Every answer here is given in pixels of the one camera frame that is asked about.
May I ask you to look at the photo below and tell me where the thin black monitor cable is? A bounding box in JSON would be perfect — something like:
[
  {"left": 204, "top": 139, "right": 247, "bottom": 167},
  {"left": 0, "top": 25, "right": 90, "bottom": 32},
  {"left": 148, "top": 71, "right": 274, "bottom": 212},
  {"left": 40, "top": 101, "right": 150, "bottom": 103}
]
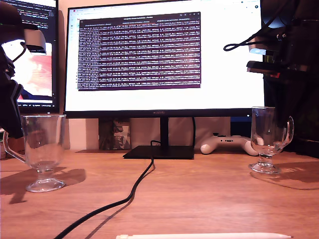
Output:
[{"left": 191, "top": 117, "right": 197, "bottom": 149}]

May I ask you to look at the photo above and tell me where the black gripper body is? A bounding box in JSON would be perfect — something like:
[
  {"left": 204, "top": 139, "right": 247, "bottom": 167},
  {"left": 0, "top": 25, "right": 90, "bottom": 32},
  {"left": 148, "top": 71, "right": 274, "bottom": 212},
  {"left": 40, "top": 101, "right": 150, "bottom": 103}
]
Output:
[{"left": 246, "top": 22, "right": 319, "bottom": 76}]

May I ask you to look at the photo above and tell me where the footed glass cup with handle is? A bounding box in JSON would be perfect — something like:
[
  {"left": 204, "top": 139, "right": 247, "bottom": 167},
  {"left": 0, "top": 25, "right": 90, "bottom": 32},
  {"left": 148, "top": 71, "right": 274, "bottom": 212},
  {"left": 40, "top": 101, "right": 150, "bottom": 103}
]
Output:
[
  {"left": 2, "top": 114, "right": 67, "bottom": 193},
  {"left": 248, "top": 106, "right": 295, "bottom": 174}
]

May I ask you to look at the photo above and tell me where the white game controller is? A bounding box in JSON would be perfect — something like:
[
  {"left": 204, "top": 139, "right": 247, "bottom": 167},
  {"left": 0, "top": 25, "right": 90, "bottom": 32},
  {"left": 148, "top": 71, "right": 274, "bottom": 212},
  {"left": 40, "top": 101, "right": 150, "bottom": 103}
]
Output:
[{"left": 200, "top": 133, "right": 260, "bottom": 156}]

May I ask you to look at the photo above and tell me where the patterned grey card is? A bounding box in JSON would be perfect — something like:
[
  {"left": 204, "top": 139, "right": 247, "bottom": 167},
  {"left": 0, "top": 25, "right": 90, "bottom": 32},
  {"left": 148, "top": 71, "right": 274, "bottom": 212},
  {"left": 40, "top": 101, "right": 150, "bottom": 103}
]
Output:
[{"left": 99, "top": 119, "right": 131, "bottom": 150}]

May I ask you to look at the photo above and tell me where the grey camera box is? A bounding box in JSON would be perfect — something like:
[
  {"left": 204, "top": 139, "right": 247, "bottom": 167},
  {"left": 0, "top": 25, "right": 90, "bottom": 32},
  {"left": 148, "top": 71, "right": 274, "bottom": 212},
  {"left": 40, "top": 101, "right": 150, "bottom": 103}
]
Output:
[
  {"left": 248, "top": 37, "right": 277, "bottom": 57},
  {"left": 23, "top": 29, "right": 47, "bottom": 56}
]

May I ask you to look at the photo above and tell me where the smaller black computer monitor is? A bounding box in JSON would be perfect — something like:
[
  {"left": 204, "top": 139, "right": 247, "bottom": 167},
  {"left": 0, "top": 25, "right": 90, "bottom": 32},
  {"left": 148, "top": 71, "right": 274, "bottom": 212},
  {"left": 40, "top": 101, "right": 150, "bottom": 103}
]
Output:
[{"left": 0, "top": 0, "right": 60, "bottom": 115}]

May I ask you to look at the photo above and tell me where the large black computer monitor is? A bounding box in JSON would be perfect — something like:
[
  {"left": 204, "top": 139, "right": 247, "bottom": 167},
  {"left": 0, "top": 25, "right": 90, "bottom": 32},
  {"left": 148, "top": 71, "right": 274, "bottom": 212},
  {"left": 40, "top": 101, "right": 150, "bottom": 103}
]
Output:
[{"left": 63, "top": 0, "right": 267, "bottom": 160}]

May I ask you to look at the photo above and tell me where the white pen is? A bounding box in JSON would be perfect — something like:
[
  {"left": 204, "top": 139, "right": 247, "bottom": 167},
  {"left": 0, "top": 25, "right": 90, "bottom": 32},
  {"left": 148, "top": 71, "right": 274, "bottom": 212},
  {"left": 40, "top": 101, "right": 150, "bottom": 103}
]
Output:
[{"left": 115, "top": 232, "right": 293, "bottom": 239}]

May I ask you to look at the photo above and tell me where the thick black table cable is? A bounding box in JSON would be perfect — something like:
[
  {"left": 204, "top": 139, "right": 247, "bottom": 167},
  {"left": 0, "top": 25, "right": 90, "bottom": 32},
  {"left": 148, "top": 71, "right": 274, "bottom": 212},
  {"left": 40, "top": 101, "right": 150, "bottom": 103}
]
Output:
[{"left": 52, "top": 140, "right": 161, "bottom": 239}]

